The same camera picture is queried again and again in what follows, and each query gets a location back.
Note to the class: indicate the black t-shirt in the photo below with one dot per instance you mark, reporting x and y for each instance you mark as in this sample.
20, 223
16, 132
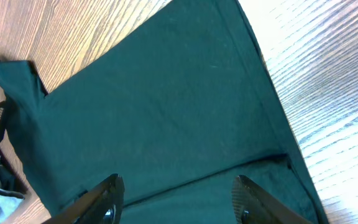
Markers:
178, 108

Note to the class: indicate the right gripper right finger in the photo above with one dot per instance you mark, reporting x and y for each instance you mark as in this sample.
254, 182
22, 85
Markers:
253, 204

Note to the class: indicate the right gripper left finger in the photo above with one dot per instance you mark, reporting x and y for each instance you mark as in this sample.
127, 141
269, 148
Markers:
103, 204

